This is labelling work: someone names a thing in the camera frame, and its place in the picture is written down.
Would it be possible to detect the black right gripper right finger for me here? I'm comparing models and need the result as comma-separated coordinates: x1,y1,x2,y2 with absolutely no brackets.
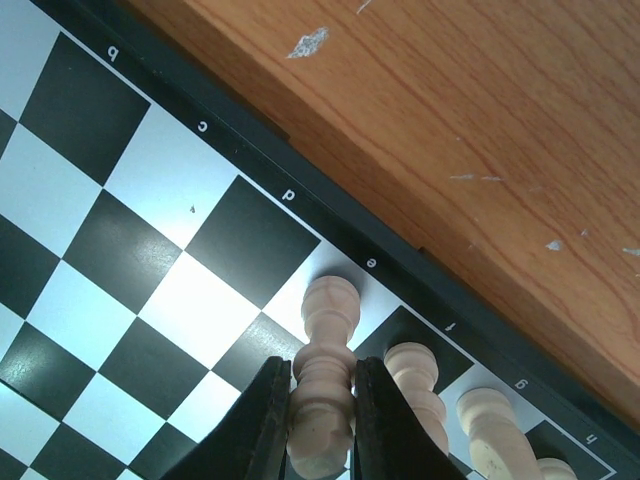
350,357,464,480

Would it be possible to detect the white chess piece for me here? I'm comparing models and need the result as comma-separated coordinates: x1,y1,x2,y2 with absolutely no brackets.
384,342,449,456
537,458,577,480
456,388,542,480
287,276,360,479

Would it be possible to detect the black white chessboard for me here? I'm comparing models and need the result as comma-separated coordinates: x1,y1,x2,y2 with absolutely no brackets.
1,1,639,479

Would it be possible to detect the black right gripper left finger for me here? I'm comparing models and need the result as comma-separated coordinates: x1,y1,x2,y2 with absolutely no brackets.
163,356,291,480

